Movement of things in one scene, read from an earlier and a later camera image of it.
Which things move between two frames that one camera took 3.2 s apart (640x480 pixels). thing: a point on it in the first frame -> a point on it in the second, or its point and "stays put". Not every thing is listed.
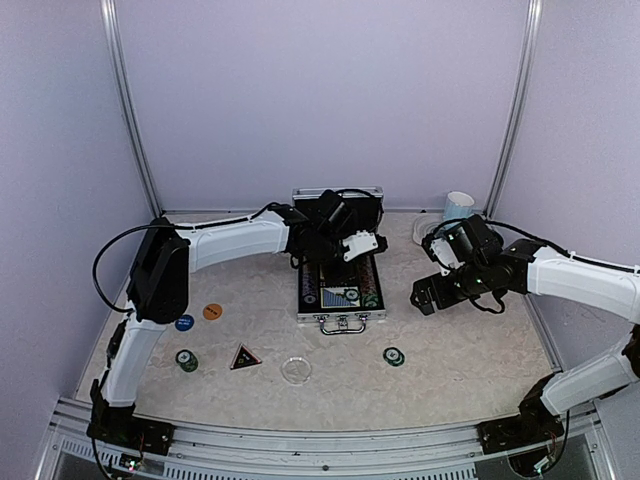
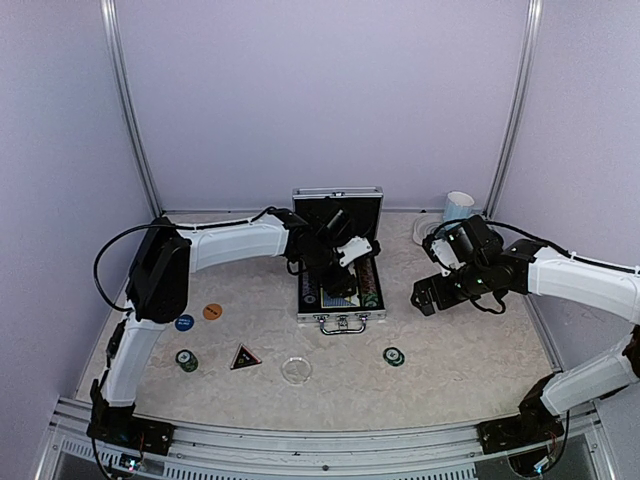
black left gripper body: (323, 252) -> (318, 259)
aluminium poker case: (343, 295) stays put
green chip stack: (393, 356) stays put
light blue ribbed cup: (458, 205) stays put
